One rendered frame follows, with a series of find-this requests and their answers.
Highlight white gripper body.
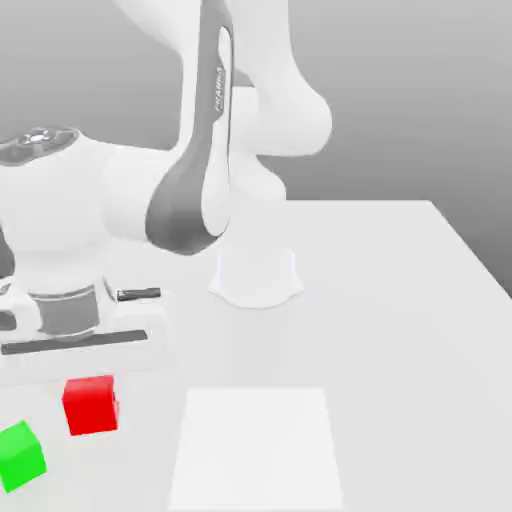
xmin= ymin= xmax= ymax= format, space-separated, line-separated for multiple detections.
xmin=0 ymin=316 xmax=174 ymax=382

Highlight small red cube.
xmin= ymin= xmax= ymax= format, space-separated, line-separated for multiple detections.
xmin=61 ymin=374 xmax=121 ymax=437

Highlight small green cube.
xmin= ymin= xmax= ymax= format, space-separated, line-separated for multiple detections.
xmin=0 ymin=419 xmax=48 ymax=494

